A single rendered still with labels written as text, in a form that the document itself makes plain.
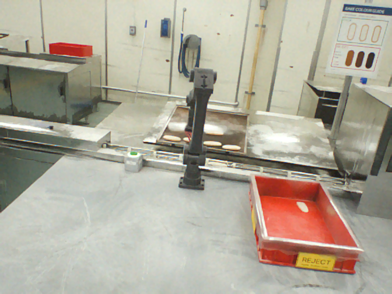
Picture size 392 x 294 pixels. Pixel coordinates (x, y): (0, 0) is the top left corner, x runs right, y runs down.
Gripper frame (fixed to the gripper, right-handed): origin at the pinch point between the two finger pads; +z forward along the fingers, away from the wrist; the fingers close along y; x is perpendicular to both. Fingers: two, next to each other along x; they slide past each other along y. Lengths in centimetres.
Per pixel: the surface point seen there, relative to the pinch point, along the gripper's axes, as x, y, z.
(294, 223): 58, 48, -1
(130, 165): -20.1, 35.7, 0.2
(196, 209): 19, 55, -1
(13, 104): -273, -143, 92
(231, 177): 27.9, 22.7, 2.7
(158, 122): -25.7, -14.1, 1.6
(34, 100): -245, -148, 83
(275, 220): 51, 50, -1
